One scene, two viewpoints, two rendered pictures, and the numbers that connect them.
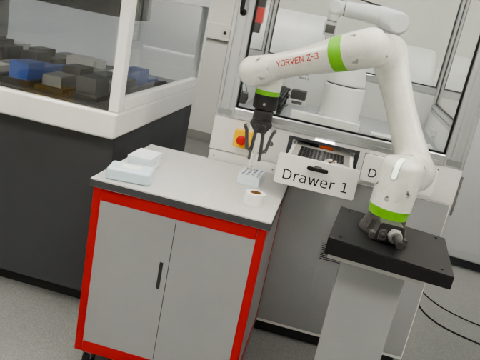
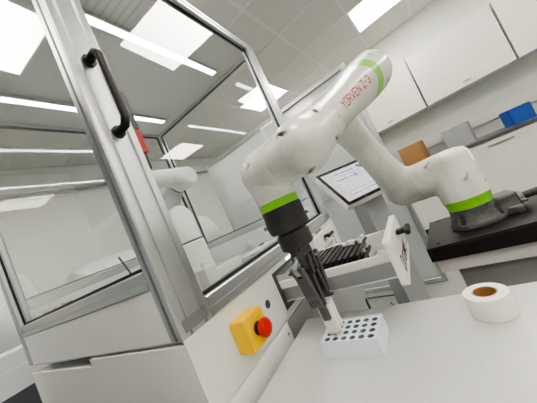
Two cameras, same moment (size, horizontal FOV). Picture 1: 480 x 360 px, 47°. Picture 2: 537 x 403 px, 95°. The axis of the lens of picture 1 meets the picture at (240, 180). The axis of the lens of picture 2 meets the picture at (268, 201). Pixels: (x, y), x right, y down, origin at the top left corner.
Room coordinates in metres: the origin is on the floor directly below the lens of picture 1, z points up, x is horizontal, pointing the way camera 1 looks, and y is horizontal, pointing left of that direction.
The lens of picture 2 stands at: (1.91, 0.48, 1.09)
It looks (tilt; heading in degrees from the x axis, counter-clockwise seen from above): 3 degrees up; 292
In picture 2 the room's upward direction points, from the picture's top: 24 degrees counter-clockwise
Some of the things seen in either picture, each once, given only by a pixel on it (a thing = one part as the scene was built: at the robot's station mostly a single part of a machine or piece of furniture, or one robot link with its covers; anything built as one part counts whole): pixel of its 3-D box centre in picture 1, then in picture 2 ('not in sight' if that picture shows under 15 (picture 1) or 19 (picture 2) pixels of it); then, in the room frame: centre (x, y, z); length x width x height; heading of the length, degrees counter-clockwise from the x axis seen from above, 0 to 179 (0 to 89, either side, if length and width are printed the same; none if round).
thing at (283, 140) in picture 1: (334, 137); (213, 293); (2.71, -0.42, 0.87); 1.02 x 0.95 x 0.14; 82
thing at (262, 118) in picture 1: (261, 121); (300, 249); (2.10, -0.04, 0.99); 0.08 x 0.07 x 0.09; 84
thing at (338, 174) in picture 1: (316, 176); (397, 244); (1.92, -0.26, 0.87); 0.29 x 0.02 x 0.11; 82
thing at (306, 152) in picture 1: (318, 164); (332, 264); (2.11, -0.29, 0.87); 0.22 x 0.18 x 0.06; 172
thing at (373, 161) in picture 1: (398, 174); (325, 243); (2.19, -0.62, 0.87); 0.29 x 0.02 x 0.11; 82
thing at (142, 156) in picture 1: (144, 160); not in sight; (1.98, 0.36, 0.79); 0.13 x 0.09 x 0.05; 171
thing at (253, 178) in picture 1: (251, 176); (354, 336); (2.07, -0.04, 0.78); 0.12 x 0.08 x 0.04; 170
